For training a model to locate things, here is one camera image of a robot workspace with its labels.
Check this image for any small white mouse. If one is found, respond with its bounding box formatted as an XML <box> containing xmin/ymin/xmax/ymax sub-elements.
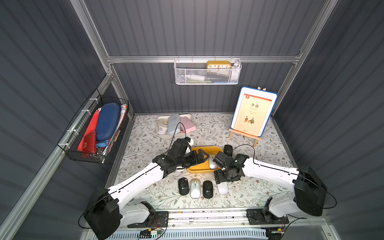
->
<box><xmin>209</xmin><ymin>154</ymin><xmax>218</xmax><ymax>170</ymax></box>

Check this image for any black mouse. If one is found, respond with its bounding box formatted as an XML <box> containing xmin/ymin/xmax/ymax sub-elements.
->
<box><xmin>224</xmin><ymin>145</ymin><xmax>233</xmax><ymax>157</ymax></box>
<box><xmin>178</xmin><ymin>178</ymin><xmax>190</xmax><ymax>196</ymax></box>
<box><xmin>203</xmin><ymin>180</ymin><xmax>214</xmax><ymax>199</ymax></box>

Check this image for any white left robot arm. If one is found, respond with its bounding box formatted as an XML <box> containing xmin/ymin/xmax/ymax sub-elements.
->
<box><xmin>82</xmin><ymin>137</ymin><xmax>210</xmax><ymax>240</ymax></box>

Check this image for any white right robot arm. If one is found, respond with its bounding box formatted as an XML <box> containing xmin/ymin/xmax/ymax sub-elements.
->
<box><xmin>213</xmin><ymin>152</ymin><xmax>327</xmax><ymax>218</ymax></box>

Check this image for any yellow storage box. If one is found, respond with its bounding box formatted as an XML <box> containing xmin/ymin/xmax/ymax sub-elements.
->
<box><xmin>187</xmin><ymin>146</ymin><xmax>223</xmax><ymax>174</ymax></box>

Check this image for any black mouse behind box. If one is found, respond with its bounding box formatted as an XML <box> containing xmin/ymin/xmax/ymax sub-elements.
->
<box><xmin>224</xmin><ymin>145</ymin><xmax>233</xmax><ymax>157</ymax></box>

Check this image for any silver mouse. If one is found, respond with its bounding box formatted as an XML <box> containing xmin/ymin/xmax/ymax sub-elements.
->
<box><xmin>190</xmin><ymin>179</ymin><xmax>201</xmax><ymax>199</ymax></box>

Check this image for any pink case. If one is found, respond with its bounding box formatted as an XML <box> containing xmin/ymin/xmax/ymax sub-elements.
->
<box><xmin>180</xmin><ymin>117</ymin><xmax>197</xmax><ymax>134</ymax></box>

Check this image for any floral table mat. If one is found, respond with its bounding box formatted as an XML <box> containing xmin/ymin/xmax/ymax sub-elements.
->
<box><xmin>115</xmin><ymin>113</ymin><xmax>296</xmax><ymax>210</ymax></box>

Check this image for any grey pencil case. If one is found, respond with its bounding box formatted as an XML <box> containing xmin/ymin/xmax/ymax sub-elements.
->
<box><xmin>168</xmin><ymin>114</ymin><xmax>181</xmax><ymax>136</ymax></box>

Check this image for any wooden easel stand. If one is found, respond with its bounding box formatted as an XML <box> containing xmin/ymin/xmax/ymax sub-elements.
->
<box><xmin>227</xmin><ymin>86</ymin><xmax>268</xmax><ymax>148</ymax></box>

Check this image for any white tape roll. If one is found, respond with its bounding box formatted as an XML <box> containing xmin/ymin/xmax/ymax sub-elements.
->
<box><xmin>157</xmin><ymin>116</ymin><xmax>169</xmax><ymax>135</ymax></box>

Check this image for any white tray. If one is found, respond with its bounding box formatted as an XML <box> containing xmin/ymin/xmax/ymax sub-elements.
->
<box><xmin>156</xmin><ymin>113</ymin><xmax>193</xmax><ymax>139</ymax></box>

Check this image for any beige book with red stripe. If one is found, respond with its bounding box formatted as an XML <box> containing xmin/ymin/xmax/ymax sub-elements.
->
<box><xmin>233</xmin><ymin>94</ymin><xmax>272</xmax><ymax>137</ymax></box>

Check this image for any blue oval case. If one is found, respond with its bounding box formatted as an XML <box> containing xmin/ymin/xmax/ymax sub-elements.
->
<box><xmin>96</xmin><ymin>103</ymin><xmax>121</xmax><ymax>142</ymax></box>

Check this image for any red folder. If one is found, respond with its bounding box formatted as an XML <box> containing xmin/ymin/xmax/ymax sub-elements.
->
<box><xmin>77</xmin><ymin>108</ymin><xmax>101</xmax><ymax>154</ymax></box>

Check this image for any yellow clock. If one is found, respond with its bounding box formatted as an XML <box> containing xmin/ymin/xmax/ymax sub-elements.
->
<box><xmin>207</xmin><ymin>61</ymin><xmax>232</xmax><ymax>69</ymax></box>

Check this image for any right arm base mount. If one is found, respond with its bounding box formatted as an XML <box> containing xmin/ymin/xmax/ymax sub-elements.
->
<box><xmin>246</xmin><ymin>208</ymin><xmax>289</xmax><ymax>227</ymax></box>

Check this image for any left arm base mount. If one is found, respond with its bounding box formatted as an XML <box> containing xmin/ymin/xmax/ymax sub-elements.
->
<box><xmin>127</xmin><ymin>211</ymin><xmax>169</xmax><ymax>229</ymax></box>

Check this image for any white wire wall basket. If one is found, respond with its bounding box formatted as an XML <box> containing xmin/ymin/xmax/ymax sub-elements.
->
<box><xmin>174</xmin><ymin>58</ymin><xmax>243</xmax><ymax>85</ymax></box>

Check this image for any black wire side basket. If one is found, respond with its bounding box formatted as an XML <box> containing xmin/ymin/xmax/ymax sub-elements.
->
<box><xmin>58</xmin><ymin>90</ymin><xmax>130</xmax><ymax>164</ymax></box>

